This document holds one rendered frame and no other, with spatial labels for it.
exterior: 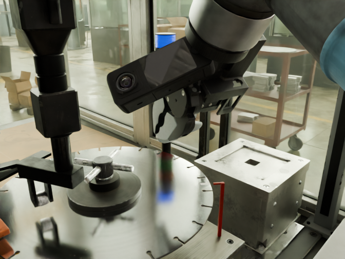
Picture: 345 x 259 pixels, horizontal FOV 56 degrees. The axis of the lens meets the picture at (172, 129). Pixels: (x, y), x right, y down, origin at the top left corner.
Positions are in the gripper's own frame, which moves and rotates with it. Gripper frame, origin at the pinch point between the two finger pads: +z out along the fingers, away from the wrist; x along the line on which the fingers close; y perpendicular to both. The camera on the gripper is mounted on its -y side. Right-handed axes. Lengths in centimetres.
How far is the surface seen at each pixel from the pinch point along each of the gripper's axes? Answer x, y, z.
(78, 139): 40, 1, 67
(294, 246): -21.8, 27.4, 19.6
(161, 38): 24.7, 12.3, 5.0
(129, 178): -2.5, -3.9, 7.5
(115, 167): -1.9, -6.6, 3.3
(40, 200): -3.3, -17.3, 4.5
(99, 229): -9.9, -11.5, 2.8
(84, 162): 1.0, -10.3, 5.3
